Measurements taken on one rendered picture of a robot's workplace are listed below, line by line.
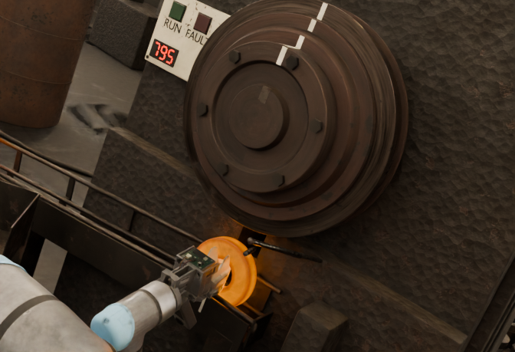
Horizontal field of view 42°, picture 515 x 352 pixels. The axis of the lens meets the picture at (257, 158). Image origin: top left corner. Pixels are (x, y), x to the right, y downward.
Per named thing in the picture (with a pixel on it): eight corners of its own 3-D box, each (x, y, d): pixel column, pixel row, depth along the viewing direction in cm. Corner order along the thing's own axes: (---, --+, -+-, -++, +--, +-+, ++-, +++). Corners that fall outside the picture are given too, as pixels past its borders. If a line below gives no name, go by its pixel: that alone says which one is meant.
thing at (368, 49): (172, 169, 153) (246, -32, 140) (346, 275, 132) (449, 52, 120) (154, 170, 147) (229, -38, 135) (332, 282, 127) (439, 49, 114)
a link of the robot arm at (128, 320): (84, 342, 120) (89, 306, 116) (129, 314, 128) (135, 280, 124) (114, 367, 116) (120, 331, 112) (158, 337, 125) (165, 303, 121)
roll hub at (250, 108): (191, 151, 137) (239, 21, 130) (301, 216, 125) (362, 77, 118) (174, 152, 132) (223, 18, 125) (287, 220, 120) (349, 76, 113)
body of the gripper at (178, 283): (223, 262, 133) (182, 287, 124) (214, 295, 137) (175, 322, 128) (194, 243, 136) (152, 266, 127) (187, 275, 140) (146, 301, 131)
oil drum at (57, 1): (20, 92, 458) (57, -35, 435) (78, 129, 432) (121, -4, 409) (-59, 88, 407) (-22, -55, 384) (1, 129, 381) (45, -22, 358)
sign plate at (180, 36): (149, 59, 166) (172, -11, 161) (229, 102, 154) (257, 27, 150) (142, 58, 164) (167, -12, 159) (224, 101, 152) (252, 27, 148)
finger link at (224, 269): (245, 250, 141) (218, 267, 134) (240, 271, 144) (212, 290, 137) (234, 242, 142) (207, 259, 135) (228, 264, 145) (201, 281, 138)
